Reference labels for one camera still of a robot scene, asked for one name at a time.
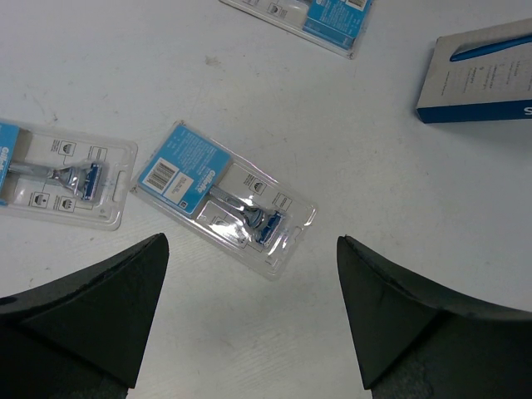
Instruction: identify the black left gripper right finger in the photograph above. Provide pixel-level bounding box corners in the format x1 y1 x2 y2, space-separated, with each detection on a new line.
337 236 531 398

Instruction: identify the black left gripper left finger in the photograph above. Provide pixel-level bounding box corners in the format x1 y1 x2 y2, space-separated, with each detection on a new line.
1 234 170 398

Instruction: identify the clear blister razor pack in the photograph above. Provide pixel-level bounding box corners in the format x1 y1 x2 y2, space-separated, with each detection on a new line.
1 119 138 231
221 0 372 59
131 121 318 281

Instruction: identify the Harry's box white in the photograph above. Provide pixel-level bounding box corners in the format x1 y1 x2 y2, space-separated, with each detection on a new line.
416 18 531 124

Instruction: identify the clear blister razor pack top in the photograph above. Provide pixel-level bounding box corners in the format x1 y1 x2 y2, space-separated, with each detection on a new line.
221 0 372 59

